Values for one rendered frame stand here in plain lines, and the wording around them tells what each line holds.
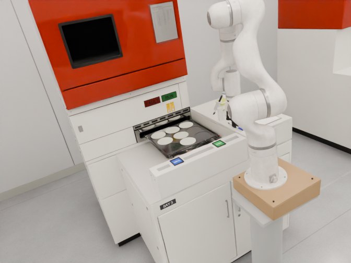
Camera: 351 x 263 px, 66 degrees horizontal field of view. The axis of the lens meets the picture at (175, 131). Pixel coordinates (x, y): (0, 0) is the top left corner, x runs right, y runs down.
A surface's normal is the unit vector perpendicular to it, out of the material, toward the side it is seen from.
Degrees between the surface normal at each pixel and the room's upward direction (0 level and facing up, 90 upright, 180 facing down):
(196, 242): 90
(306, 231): 0
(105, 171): 90
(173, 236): 90
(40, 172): 90
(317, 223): 0
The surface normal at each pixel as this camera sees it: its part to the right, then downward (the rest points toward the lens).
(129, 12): 0.45, 0.33
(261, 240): -0.47, 0.46
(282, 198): -0.22, -0.88
